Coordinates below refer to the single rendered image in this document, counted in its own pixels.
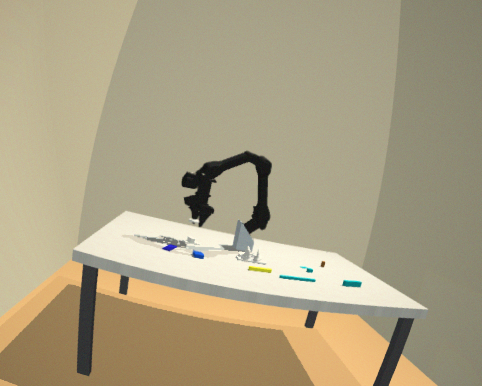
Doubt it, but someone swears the teal rectangular bar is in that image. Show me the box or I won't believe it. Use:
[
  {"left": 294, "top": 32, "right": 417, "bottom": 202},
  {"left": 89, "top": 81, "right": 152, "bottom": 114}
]
[{"left": 342, "top": 280, "right": 362, "bottom": 287}]

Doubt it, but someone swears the yellow flat bar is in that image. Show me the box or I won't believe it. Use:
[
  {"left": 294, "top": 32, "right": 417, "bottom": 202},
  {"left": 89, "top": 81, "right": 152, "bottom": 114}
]
[{"left": 248, "top": 266, "right": 272, "bottom": 273}]

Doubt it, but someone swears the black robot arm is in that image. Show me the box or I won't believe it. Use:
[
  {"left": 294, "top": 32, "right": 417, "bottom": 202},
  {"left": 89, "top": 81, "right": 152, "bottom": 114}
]
[{"left": 181, "top": 151, "right": 272, "bottom": 235}]

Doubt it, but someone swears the small blue block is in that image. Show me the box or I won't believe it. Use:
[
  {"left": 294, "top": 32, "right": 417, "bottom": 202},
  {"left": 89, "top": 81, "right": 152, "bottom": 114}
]
[{"left": 192, "top": 250, "right": 204, "bottom": 259}]

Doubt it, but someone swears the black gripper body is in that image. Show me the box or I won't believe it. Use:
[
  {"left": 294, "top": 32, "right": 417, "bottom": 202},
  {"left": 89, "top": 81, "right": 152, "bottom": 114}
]
[{"left": 187, "top": 190, "right": 214, "bottom": 214}]

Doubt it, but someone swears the dark blue flat bar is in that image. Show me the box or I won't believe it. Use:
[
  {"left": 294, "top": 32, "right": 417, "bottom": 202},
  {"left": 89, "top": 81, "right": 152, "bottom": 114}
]
[{"left": 163, "top": 244, "right": 177, "bottom": 252}]

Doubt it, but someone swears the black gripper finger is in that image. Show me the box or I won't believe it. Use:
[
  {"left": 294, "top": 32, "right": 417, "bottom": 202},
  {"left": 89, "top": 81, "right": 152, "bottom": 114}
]
[
  {"left": 197, "top": 211, "right": 211, "bottom": 228},
  {"left": 189, "top": 207, "right": 199, "bottom": 220}
]

